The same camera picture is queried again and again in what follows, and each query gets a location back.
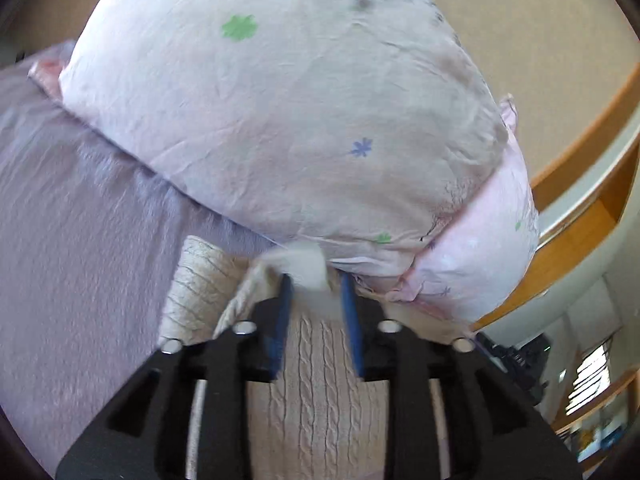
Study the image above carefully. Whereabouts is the lavender bed sheet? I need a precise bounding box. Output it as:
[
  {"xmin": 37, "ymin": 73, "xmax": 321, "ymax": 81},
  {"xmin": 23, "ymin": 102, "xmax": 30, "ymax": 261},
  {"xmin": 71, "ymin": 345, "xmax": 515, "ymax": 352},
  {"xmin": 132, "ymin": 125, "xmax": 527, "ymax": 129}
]
[{"xmin": 1, "ymin": 61, "xmax": 268, "ymax": 474}]

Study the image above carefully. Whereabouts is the pink floral pillow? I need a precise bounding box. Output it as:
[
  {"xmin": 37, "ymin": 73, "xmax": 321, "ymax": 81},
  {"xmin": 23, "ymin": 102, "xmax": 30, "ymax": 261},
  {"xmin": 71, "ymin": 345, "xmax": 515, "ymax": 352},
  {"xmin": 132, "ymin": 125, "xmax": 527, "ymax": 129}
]
[{"xmin": 385, "ymin": 94, "xmax": 539, "ymax": 323}]

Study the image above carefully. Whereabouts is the white floral pillow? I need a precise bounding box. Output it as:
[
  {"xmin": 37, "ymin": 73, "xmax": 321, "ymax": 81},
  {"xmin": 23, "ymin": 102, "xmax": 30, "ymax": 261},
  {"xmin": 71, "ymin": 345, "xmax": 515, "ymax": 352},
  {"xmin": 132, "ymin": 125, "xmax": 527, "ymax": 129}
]
[{"xmin": 30, "ymin": 0, "xmax": 508, "ymax": 278}]

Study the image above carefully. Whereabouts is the beige cable-knit sweater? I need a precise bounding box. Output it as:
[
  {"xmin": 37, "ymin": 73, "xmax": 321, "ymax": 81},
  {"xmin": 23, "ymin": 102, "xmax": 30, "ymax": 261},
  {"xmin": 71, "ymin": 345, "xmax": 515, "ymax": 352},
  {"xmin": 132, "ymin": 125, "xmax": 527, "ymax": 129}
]
[{"xmin": 158, "ymin": 235, "xmax": 402, "ymax": 480}]

